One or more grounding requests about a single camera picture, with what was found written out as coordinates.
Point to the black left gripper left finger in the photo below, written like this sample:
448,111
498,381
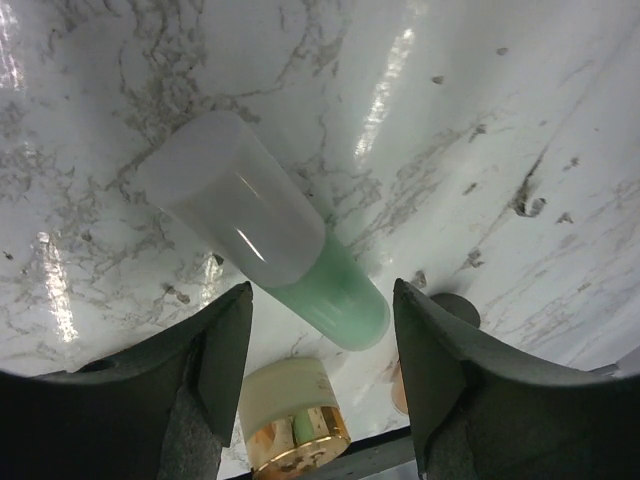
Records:
161,409

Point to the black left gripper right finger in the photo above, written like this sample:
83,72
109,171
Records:
482,409

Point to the green tube white cap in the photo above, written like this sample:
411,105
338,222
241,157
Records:
214,176

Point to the gold cream jar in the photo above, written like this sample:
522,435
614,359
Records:
290,419

